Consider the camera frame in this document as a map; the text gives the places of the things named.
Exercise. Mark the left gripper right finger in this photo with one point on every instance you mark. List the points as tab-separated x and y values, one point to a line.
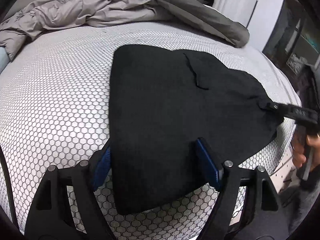
247	206

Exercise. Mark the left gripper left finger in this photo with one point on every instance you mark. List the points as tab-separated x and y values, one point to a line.
65	206

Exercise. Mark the black pants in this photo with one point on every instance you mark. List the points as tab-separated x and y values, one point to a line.
161	102

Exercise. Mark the grey fuzzy sleeve forearm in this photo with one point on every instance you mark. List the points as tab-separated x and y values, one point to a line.
298	200

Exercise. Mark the dark shelving unit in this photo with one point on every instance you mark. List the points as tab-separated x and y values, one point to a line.
294	42

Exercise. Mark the white honeycomb mattress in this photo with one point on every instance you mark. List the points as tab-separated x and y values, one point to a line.
54	110

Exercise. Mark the light blue pillow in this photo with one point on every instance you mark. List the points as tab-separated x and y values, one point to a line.
4	59

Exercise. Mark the dark grey duvet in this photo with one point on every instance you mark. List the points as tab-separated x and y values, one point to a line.
199	16

